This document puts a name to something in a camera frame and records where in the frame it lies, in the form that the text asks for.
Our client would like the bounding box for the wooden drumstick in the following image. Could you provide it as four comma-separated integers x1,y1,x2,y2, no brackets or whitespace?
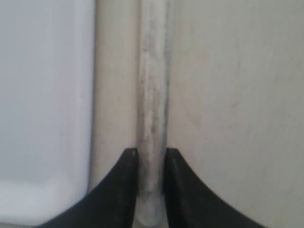
136,0,173,227

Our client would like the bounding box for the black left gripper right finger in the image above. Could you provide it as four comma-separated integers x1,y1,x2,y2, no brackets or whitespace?
163,148,261,228

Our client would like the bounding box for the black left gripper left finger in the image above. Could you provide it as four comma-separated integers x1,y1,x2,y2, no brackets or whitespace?
40,148,139,228

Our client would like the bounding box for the white plastic tray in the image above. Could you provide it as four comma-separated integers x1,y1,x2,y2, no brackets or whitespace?
0,0,95,226

